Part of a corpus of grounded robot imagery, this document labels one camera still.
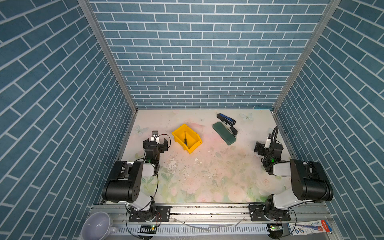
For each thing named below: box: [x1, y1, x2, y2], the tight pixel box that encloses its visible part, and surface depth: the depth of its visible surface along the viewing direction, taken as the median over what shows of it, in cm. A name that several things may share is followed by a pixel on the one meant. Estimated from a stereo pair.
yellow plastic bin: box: [172, 124, 203, 154], surface depth 103 cm
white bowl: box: [81, 211, 116, 240], surface depth 68 cm
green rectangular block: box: [212, 121, 237, 146], surface depth 107 cm
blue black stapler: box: [216, 113, 238, 138], surface depth 113 cm
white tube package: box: [286, 220, 333, 236], surface depth 71 cm
